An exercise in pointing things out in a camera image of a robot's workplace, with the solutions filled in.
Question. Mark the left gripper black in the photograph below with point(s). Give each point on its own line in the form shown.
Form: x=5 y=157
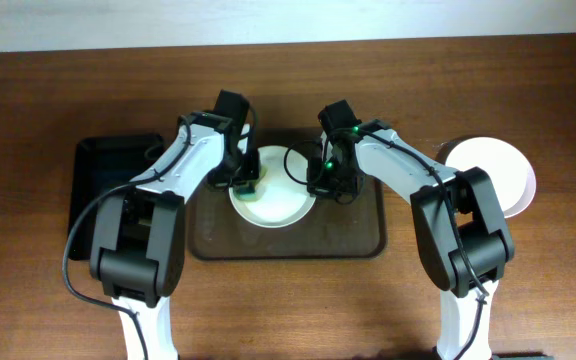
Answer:
x=241 y=183

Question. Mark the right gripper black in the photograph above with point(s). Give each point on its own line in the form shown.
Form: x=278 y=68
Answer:
x=332 y=187

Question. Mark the green and yellow sponge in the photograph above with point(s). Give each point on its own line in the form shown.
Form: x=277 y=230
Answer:
x=251 y=190

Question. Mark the white plate with sauce streak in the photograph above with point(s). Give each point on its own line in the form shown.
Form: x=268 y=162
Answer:
x=511 y=173

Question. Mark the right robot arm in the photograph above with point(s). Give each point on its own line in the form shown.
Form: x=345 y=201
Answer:
x=462 y=236

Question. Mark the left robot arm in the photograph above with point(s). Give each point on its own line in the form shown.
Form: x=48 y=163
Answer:
x=138 y=240

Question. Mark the dark brown serving tray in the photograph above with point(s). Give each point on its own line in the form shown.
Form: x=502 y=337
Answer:
x=215 y=231

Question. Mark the black tray on left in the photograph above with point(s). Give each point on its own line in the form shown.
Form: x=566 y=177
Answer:
x=102 y=163

